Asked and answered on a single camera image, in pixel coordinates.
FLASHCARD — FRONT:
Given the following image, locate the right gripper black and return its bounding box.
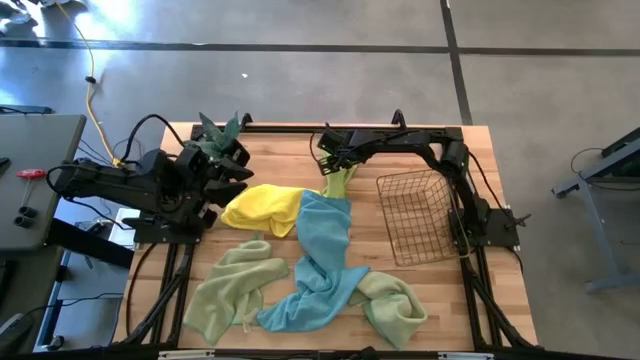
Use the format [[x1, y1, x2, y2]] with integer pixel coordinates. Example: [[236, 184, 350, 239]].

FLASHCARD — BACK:
[[318, 128, 374, 177]]

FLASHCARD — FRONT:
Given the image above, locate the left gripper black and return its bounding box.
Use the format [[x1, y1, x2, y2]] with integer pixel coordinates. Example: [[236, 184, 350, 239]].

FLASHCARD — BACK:
[[172, 142, 255, 229]]

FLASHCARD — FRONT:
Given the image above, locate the lime green microfiber towel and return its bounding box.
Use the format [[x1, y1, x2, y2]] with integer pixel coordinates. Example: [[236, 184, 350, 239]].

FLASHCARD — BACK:
[[322, 164, 359, 200]]

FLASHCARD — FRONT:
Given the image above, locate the yellow microfiber towel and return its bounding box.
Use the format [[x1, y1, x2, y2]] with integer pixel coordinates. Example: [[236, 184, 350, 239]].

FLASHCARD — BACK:
[[219, 183, 321, 239]]

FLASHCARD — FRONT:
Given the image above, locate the blue microfiber towel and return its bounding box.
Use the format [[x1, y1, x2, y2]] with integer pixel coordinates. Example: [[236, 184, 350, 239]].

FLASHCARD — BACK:
[[256, 254, 372, 334], [294, 190, 354, 281]]

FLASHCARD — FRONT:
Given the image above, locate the pale green microfiber towel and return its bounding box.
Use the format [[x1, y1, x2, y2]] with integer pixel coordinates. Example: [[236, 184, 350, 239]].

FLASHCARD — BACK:
[[348, 271, 429, 351], [182, 239, 291, 347]]

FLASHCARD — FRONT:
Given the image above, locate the artificial green succulent plant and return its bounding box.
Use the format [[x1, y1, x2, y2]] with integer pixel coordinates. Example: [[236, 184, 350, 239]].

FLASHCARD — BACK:
[[180, 110, 242, 161]]

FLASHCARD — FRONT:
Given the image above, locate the black flat bar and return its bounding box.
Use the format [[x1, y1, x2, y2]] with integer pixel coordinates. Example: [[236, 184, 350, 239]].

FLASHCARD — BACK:
[[46, 217, 136, 270]]

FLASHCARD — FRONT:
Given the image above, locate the grey side table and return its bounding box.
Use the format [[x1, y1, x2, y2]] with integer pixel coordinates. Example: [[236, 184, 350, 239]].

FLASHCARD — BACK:
[[0, 113, 87, 251]]

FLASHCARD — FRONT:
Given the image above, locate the grey metal stand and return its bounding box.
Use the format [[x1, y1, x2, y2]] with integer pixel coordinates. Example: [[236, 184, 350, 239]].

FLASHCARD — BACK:
[[551, 127, 640, 294]]

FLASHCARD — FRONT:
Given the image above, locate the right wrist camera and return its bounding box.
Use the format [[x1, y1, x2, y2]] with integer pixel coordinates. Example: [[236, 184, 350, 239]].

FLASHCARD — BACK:
[[317, 128, 346, 151]]

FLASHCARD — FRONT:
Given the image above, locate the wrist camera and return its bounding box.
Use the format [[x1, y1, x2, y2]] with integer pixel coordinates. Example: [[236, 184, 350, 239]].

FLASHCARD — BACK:
[[227, 139, 251, 167], [317, 128, 346, 151]]

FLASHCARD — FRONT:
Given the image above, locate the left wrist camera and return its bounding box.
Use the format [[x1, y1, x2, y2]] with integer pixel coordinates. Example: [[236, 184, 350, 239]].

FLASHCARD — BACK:
[[227, 139, 251, 167]]

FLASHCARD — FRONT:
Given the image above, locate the black aluminium table frame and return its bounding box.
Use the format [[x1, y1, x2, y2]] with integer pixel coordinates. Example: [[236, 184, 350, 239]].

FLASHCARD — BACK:
[[112, 109, 539, 360]]

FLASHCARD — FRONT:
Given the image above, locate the copper wire basket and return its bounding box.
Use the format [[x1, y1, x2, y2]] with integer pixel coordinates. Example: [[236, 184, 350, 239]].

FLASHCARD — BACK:
[[375, 168, 459, 268]]

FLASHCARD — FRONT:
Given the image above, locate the yellow floor cable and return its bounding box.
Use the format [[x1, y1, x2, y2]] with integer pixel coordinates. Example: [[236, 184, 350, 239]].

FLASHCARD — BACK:
[[53, 0, 124, 169]]

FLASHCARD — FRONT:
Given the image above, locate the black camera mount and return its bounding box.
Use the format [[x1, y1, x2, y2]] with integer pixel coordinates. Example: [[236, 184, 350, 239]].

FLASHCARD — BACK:
[[349, 345, 381, 360]]

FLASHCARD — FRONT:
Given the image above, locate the red-handled tool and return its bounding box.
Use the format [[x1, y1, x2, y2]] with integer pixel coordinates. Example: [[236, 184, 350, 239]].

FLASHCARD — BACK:
[[15, 168, 47, 206]]

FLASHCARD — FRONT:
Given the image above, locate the black floor cable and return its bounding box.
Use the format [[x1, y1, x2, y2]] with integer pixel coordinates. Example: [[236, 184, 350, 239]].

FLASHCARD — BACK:
[[569, 146, 640, 194]]

